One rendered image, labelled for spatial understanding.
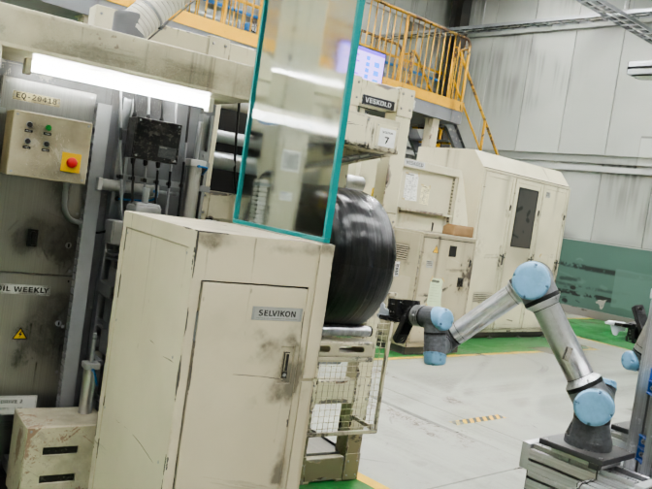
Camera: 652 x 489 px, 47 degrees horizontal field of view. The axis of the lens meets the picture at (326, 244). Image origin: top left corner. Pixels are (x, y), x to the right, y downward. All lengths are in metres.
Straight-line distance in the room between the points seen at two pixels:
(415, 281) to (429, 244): 0.40
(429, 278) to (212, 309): 5.87
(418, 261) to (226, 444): 5.64
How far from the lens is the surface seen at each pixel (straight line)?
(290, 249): 1.91
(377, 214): 2.83
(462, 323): 2.60
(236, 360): 1.90
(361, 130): 3.23
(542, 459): 2.67
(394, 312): 2.63
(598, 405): 2.42
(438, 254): 7.65
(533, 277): 2.39
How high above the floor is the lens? 1.37
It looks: 3 degrees down
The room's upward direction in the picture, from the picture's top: 8 degrees clockwise
